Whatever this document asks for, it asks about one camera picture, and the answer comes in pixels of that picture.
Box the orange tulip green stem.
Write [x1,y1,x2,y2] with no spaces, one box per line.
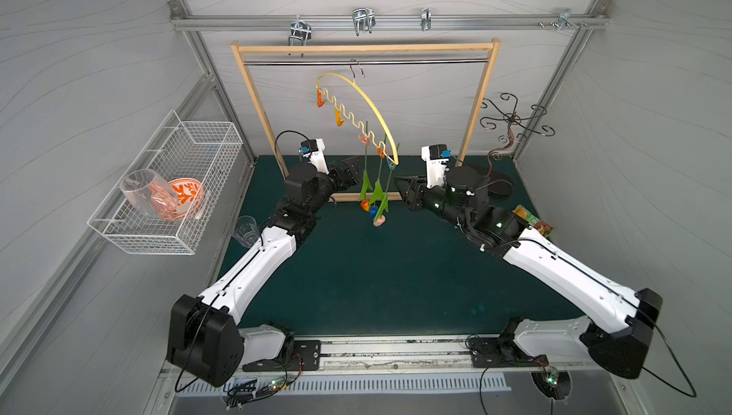
[358,145,373,212]

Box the pink tulip green stem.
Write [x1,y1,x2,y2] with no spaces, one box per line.
[372,156,396,227]

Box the blue tulip green stem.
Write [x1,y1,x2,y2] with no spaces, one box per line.
[368,159,384,222]

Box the pink clothes peg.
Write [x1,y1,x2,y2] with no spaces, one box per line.
[358,135,371,147]

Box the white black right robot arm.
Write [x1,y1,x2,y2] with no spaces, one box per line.
[396,164,663,380]

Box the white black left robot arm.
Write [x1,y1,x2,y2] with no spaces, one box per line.
[166,157,361,388]

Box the yellow wavy clothes hanger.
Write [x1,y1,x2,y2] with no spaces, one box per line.
[314,72,401,166]

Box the green snack bag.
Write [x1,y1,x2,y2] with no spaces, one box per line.
[513,205,554,238]

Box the clear drinking glass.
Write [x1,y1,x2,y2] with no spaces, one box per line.
[232,215,260,248]

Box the metal rack rod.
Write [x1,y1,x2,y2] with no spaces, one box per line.
[245,58,490,67]

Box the metal hook clamp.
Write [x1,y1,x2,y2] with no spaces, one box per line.
[288,18,312,46]
[537,9,589,32]
[352,8,376,37]
[421,8,432,32]

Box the orange patterned bowl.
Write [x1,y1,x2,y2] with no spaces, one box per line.
[160,178,206,222]

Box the clear glass pitcher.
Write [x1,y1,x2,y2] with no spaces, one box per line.
[119,169,177,219]

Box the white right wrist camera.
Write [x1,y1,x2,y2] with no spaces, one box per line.
[421,144,451,189]

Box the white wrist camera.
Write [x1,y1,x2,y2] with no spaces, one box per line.
[421,144,451,189]
[299,138,329,175]

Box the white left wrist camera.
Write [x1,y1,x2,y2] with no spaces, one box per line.
[299,138,329,175]

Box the copper wire cup stand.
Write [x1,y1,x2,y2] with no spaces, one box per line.
[478,92,556,193]

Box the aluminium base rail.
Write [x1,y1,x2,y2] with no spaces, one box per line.
[159,334,630,379]

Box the wooden clothes rack frame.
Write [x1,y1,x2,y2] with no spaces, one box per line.
[231,39,501,179]

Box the white wire basket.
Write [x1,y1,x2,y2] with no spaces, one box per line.
[88,111,242,255]

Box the aluminium top rail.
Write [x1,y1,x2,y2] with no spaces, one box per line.
[171,14,611,33]

